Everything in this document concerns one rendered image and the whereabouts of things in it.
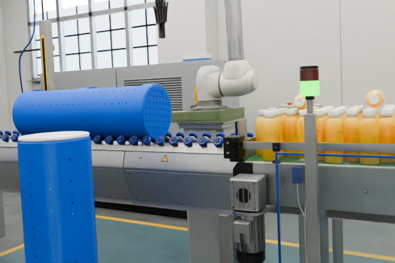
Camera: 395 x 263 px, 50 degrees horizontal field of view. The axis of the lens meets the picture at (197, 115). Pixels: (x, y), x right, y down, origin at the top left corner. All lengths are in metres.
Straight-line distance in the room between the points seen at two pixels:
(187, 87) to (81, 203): 2.20
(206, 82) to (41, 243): 1.35
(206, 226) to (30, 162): 1.29
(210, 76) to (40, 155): 1.25
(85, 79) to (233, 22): 2.28
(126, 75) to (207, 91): 1.68
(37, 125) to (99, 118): 0.43
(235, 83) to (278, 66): 2.27
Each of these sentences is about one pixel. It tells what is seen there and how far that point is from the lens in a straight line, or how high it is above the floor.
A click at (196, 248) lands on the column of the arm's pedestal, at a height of 0.21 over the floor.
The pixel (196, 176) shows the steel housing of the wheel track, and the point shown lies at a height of 0.80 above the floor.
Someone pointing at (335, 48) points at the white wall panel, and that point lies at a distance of 4.60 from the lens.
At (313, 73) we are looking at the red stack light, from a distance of 1.44.
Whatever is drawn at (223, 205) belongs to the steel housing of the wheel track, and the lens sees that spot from 1.94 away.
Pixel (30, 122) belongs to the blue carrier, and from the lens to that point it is 2.48.
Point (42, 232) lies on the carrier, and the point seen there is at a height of 0.68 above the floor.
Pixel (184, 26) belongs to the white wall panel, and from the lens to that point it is 4.92.
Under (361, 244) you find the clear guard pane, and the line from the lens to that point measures 1.63.
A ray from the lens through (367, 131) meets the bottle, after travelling 1.62.
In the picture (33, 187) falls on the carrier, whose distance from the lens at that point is 1.74.
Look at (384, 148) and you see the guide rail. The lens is 1.61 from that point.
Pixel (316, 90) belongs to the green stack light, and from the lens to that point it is 1.44.
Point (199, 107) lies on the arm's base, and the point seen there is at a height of 1.09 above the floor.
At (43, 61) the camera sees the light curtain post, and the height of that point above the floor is 1.42.
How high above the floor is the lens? 1.20
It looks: 4 degrees down
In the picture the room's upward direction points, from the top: 2 degrees counter-clockwise
